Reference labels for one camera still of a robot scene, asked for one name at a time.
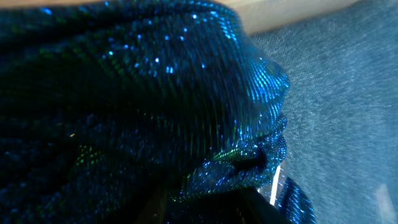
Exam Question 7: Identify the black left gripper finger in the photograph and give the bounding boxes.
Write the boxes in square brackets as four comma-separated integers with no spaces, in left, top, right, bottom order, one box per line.
[167,188,290,224]

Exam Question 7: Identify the blue sequin fabric garment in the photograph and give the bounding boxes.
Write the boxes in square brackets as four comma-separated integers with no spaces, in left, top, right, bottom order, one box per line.
[1,1,315,223]

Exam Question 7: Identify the blue denim jeans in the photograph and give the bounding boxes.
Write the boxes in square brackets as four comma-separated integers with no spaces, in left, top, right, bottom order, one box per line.
[254,0,397,224]

